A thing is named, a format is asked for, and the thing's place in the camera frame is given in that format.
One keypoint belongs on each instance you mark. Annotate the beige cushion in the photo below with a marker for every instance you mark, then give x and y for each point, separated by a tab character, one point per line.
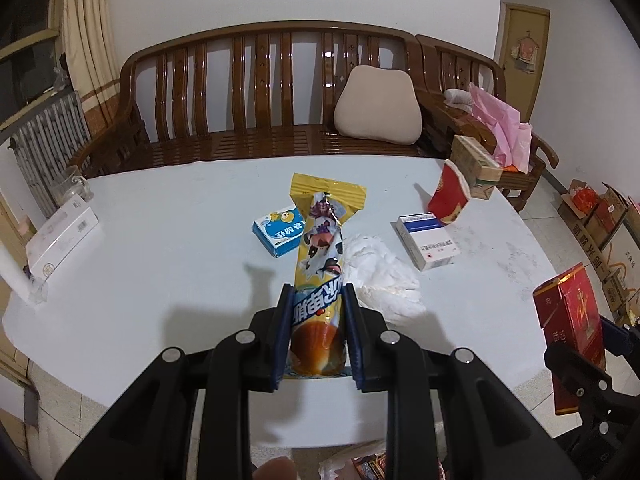
380	105

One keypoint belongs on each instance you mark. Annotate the yellow snack wrapper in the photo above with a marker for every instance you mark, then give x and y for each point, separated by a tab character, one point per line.
317	345

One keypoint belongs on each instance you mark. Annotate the red cigarette pack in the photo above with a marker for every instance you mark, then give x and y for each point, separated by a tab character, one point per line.
568	314

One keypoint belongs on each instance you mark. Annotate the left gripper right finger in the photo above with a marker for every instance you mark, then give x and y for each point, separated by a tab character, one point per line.
445	412

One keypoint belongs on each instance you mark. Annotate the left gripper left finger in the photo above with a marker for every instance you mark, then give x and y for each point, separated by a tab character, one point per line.
188	414

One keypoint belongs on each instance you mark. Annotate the wooden armchair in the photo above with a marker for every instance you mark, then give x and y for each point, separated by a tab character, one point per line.
467	93

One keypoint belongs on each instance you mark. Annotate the wooden bench sofa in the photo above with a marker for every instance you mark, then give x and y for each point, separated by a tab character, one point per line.
163	116

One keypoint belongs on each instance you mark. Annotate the white tissue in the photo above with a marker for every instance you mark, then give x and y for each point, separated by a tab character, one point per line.
382	281

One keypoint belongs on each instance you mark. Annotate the left hand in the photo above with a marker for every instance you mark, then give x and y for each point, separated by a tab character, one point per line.
279	468

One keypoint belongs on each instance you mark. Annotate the red paper cup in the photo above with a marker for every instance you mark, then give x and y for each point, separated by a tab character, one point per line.
451	195

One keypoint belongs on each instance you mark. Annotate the brown drink carton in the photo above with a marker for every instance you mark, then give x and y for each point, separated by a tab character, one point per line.
478	167

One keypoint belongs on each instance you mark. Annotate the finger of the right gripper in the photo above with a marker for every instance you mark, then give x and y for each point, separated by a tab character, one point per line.
605	412

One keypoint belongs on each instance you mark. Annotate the pink plastic bag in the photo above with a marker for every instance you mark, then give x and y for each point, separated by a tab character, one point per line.
513	137

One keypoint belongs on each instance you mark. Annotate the beige curtain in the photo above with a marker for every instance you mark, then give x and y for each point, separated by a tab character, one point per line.
90	56

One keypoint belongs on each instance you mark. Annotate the cardboard boxes on floor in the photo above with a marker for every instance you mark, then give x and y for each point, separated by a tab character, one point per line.
606	227

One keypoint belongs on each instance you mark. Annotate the white radiator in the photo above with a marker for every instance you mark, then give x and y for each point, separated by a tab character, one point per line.
45	140

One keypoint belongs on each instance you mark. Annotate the white long box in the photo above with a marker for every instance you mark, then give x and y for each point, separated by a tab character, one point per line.
62	232

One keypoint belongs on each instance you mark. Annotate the yellow door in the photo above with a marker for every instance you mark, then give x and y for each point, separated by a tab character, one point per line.
523	42

